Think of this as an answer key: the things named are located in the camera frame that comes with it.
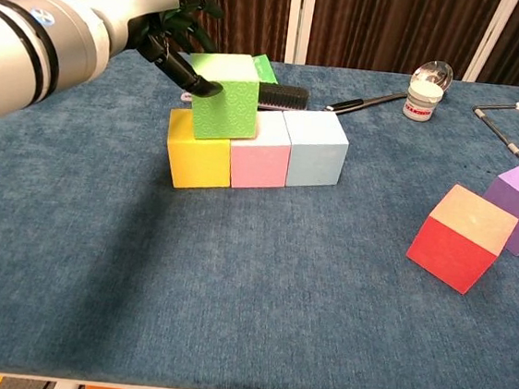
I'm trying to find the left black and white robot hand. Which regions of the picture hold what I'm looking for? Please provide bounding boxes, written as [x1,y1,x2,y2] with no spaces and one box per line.
[69,0,235,100]

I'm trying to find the green foam cube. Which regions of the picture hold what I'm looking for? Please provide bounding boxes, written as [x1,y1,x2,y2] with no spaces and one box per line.
[181,48,265,147]

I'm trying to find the yellow foam cube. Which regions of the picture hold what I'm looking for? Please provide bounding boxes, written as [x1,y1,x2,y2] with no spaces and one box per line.
[162,107,239,194]

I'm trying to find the light blue foam cube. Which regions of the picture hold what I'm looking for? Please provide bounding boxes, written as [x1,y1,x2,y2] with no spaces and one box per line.
[274,107,353,193]

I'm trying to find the pink foam cube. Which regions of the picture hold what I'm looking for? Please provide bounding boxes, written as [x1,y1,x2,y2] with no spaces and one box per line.
[226,106,296,194]

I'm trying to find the red foam cube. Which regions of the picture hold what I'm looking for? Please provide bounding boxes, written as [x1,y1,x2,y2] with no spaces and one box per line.
[402,179,519,301]

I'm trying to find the green foil sachet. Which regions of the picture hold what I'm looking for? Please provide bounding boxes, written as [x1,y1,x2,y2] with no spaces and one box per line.
[250,53,283,86]

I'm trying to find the grey brush with black bristles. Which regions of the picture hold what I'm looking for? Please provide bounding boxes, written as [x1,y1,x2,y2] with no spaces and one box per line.
[179,73,311,117]

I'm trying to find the small white jar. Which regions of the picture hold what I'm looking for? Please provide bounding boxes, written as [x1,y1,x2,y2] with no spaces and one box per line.
[401,79,444,124]

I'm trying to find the blue fabric table cover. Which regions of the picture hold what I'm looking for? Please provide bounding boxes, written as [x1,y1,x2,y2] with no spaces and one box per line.
[0,31,519,389]

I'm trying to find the white partition post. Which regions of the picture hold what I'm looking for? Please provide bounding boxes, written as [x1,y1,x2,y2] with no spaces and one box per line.
[284,0,317,66]
[462,0,519,87]

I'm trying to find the steel ladle with black handle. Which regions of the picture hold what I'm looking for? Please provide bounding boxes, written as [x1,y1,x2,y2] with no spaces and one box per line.
[316,48,455,129]

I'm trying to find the bent metal wire frame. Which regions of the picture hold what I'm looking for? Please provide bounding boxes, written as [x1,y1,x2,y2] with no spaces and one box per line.
[467,99,519,161]

